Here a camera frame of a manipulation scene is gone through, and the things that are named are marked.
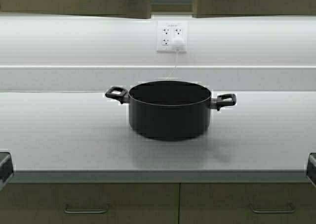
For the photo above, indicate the white wall outlet plate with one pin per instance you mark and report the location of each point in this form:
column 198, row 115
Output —
column 167, row 31

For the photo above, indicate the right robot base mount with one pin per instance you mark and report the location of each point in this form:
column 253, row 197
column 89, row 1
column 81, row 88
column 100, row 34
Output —
column 311, row 168

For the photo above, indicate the white plug adapter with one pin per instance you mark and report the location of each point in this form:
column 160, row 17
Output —
column 178, row 45

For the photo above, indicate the drawer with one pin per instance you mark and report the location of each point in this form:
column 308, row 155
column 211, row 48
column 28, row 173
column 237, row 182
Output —
column 248, row 203
column 30, row 203

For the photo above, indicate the black pot with handles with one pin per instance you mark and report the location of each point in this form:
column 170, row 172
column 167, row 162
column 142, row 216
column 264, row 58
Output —
column 170, row 110

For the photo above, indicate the cabinet door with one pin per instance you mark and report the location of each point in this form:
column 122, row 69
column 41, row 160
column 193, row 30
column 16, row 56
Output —
column 232, row 8
column 139, row 9

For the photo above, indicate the left lower drawer front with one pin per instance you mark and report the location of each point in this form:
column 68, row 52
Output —
column 30, row 203

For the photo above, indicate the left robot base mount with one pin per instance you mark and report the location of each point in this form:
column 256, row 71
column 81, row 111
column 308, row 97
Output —
column 6, row 168

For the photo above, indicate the right lower drawer front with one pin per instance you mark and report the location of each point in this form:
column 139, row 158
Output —
column 248, row 203

